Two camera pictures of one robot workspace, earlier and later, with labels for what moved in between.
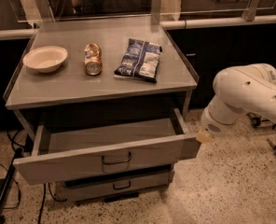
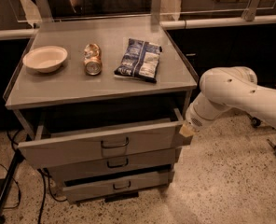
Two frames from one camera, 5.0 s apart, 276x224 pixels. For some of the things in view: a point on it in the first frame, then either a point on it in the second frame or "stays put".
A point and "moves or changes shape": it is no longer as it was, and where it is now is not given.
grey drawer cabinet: (104, 105) stays put
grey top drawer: (78, 148) moves or changes shape
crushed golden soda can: (92, 58) stays put
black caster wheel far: (255, 119) stays put
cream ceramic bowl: (45, 60) stays put
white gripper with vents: (210, 124) → (193, 117)
